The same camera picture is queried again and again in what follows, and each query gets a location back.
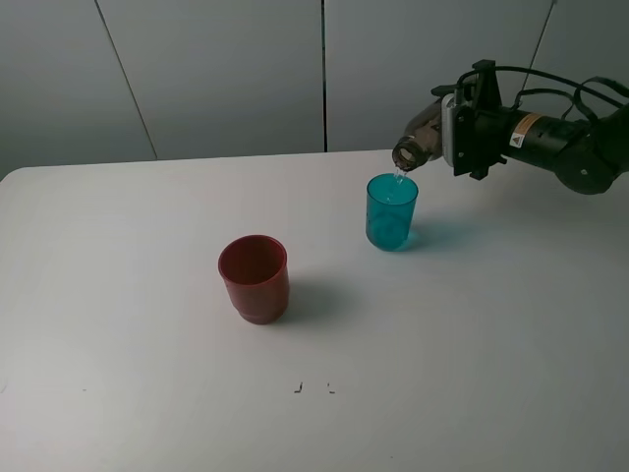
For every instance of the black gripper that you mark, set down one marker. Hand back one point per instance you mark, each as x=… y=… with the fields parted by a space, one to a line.
x=528 y=137

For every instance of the smoky transparent water bottle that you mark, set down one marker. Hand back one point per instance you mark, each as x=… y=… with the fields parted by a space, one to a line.
x=429 y=136

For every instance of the teal transparent plastic cup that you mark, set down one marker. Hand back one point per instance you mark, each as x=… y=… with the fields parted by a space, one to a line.
x=391 y=202

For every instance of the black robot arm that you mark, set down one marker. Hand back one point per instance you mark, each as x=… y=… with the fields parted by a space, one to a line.
x=585 y=156

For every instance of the red plastic cup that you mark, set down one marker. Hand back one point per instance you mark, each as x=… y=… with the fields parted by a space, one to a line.
x=254 y=269

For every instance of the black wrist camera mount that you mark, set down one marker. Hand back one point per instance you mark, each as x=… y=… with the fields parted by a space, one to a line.
x=479 y=88

